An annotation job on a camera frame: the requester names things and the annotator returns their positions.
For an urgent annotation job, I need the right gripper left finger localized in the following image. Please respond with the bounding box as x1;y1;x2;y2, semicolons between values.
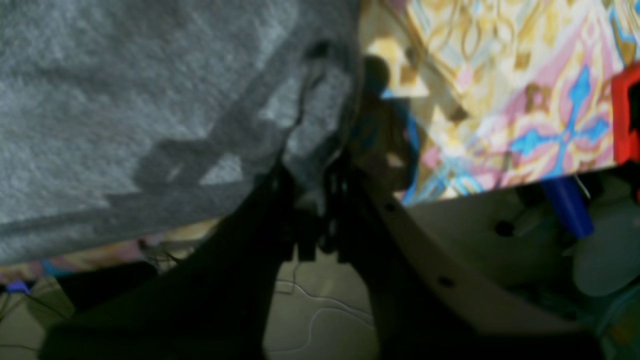
39;165;294;360

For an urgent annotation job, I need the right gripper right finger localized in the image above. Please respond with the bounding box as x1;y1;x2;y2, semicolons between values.
325;165;601;360

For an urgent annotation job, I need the grey T-shirt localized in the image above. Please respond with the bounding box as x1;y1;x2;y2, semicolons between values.
0;0;362;265

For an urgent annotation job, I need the patterned colourful tablecloth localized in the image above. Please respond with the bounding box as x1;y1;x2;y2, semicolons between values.
1;0;639;285

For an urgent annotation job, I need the red black clamp left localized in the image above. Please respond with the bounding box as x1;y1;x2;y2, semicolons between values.
610;61;640;166

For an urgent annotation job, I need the blue clamp handle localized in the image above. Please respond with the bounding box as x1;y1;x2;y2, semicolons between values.
540;177;595;239

